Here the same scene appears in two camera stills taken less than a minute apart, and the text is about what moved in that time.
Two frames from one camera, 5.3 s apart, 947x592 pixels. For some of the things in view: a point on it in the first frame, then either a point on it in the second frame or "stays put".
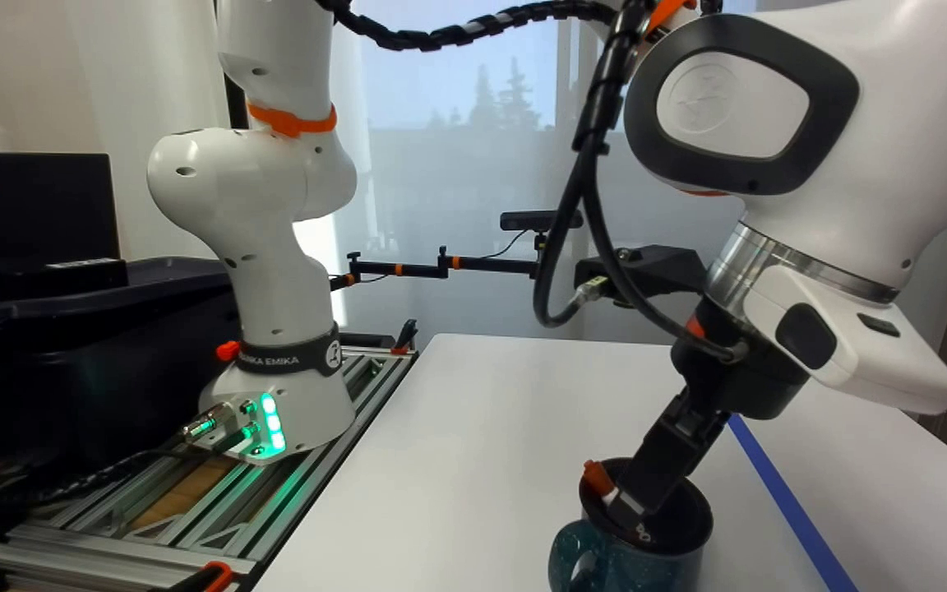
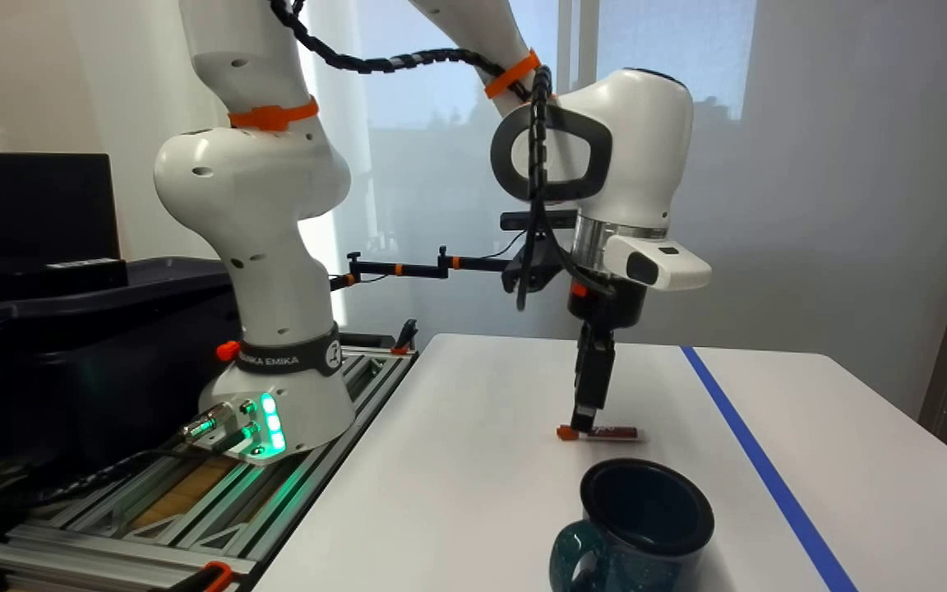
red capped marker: x=605 y=487 -> x=567 y=432
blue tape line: x=786 y=507 stays put
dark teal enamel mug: x=625 y=543 stays put
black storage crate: x=56 y=384 stays put
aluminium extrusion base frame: x=193 y=521 stays put
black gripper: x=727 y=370 -> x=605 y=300
